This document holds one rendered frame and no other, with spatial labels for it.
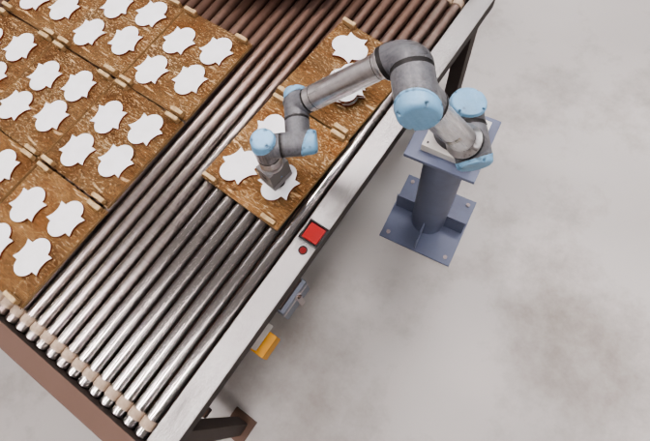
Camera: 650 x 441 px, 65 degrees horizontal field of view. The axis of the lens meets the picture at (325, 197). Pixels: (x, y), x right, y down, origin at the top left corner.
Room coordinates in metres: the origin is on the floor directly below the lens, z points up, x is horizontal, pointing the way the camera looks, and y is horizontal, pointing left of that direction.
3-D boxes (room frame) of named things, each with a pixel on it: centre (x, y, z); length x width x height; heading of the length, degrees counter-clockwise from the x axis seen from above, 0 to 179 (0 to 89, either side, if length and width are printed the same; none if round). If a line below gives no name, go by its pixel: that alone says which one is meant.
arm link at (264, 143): (0.76, 0.14, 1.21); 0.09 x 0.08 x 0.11; 83
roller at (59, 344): (1.03, 0.27, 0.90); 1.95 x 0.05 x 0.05; 134
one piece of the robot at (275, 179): (0.77, 0.15, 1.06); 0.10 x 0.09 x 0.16; 37
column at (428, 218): (0.83, -0.50, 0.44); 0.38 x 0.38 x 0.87; 52
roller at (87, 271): (1.10, 0.34, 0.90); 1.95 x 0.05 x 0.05; 134
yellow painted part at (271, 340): (0.29, 0.33, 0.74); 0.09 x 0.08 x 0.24; 134
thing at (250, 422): (0.05, 0.60, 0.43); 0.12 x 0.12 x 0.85; 44
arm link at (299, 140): (0.76, 0.04, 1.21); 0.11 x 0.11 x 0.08; 83
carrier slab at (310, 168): (0.87, 0.14, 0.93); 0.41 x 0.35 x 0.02; 132
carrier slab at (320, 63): (1.14, -0.17, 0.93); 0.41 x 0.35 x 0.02; 130
